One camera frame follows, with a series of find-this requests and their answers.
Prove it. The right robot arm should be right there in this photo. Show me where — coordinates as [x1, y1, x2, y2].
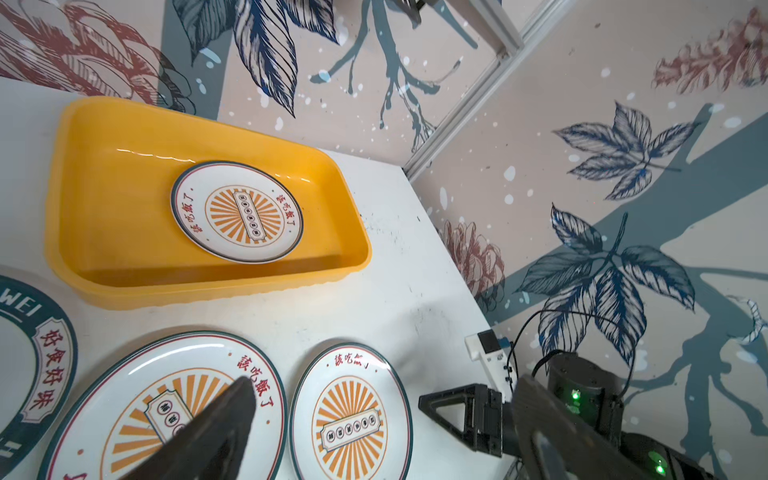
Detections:
[419, 350, 712, 479]

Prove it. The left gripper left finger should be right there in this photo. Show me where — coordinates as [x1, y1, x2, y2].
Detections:
[125, 377, 256, 479]

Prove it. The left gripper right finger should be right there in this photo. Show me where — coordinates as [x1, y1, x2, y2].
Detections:
[512, 375, 648, 479]

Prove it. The orange sunburst plate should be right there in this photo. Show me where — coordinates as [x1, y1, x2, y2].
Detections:
[170, 161, 304, 265]
[37, 331, 287, 479]
[289, 342, 414, 479]

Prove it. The green rim plate front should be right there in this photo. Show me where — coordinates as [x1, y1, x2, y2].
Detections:
[1, 276, 78, 478]

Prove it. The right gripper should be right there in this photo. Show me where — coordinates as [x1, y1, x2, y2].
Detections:
[418, 384, 521, 457]

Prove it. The yellow plastic bin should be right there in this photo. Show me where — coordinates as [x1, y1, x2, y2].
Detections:
[45, 97, 372, 310]

